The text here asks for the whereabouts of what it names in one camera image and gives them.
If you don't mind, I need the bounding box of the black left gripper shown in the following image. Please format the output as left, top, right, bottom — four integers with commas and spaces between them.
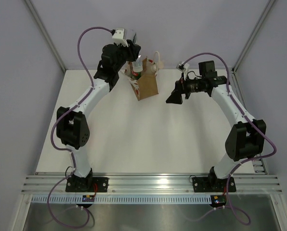
113, 40, 140, 73

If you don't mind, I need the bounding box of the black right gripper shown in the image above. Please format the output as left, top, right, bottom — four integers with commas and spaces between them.
166, 73, 205, 105

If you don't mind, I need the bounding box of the green bottle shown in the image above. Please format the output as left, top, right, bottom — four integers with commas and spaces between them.
130, 60, 143, 80

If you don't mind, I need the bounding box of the beige pump lotion bottle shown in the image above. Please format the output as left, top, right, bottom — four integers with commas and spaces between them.
148, 51, 164, 74

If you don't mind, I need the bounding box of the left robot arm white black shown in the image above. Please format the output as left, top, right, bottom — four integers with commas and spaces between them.
56, 40, 141, 193

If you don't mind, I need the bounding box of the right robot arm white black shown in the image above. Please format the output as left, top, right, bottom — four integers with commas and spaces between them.
166, 61, 266, 193

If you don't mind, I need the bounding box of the canvas bag with watermelon print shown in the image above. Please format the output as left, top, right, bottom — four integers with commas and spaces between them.
122, 57, 159, 101

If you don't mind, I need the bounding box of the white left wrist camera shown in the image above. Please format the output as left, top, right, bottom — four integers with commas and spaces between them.
112, 28, 137, 47

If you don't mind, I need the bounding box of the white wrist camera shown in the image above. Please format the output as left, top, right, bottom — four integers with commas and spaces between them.
112, 28, 137, 47
176, 61, 190, 77

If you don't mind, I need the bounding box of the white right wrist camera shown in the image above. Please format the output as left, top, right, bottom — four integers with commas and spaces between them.
176, 61, 190, 77

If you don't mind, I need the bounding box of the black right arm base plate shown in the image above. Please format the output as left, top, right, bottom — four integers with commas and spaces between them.
192, 177, 236, 193

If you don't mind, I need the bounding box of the left aluminium frame post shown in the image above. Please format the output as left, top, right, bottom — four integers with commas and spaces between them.
22, 0, 66, 74

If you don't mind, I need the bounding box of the aluminium frame post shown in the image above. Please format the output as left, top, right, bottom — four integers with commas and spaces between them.
232, 0, 277, 74
22, 0, 66, 74

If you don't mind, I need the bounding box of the right aluminium frame post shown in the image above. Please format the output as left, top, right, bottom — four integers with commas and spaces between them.
232, 0, 277, 74

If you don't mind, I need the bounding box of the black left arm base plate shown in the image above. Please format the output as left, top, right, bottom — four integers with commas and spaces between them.
65, 176, 109, 193

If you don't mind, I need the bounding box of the aluminium mounting rail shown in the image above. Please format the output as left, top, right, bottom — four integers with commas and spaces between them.
21, 173, 282, 194

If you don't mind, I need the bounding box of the white slotted cable duct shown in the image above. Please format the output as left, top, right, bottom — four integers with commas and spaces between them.
31, 194, 227, 205

